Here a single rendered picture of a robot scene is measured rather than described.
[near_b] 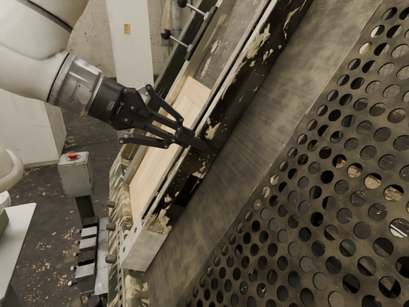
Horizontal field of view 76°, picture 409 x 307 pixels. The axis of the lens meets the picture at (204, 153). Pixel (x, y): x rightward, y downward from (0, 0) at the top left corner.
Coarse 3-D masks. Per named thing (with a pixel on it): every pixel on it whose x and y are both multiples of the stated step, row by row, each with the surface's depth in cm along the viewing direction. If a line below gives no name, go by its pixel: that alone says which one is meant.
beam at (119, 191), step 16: (128, 160) 126; (112, 176) 122; (112, 192) 110; (128, 192) 100; (112, 208) 100; (128, 208) 90; (128, 224) 83; (112, 240) 86; (112, 272) 75; (128, 272) 66; (144, 272) 69; (112, 288) 70; (128, 288) 62; (144, 288) 64; (112, 304) 66; (128, 304) 59; (144, 304) 60
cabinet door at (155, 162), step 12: (192, 84) 87; (180, 96) 93; (192, 96) 83; (204, 96) 75; (180, 108) 89; (192, 108) 80; (192, 120) 77; (156, 156) 91; (168, 156) 82; (144, 168) 97; (156, 168) 86; (132, 180) 103; (144, 180) 92; (156, 180) 82; (132, 192) 97; (144, 192) 87; (132, 204) 92; (144, 204) 83
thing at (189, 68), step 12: (228, 0) 88; (216, 12) 88; (228, 12) 90; (216, 24) 90; (204, 36) 90; (204, 48) 92; (192, 60) 93; (180, 72) 96; (192, 72) 94; (180, 84) 95; (168, 96) 98; (144, 156) 102; (132, 168) 103
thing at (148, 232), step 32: (288, 0) 51; (256, 32) 52; (288, 32) 53; (256, 64) 54; (224, 96) 55; (192, 128) 60; (224, 128) 58; (192, 160) 59; (160, 192) 62; (192, 192) 63; (160, 224) 64; (128, 256) 65
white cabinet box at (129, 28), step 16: (112, 0) 383; (128, 0) 390; (144, 0) 397; (112, 16) 391; (128, 16) 399; (144, 16) 406; (112, 32) 400; (128, 32) 407; (144, 32) 415; (128, 48) 416; (144, 48) 424; (128, 64) 426; (144, 64) 434; (128, 80) 436; (144, 80) 445; (144, 96) 456
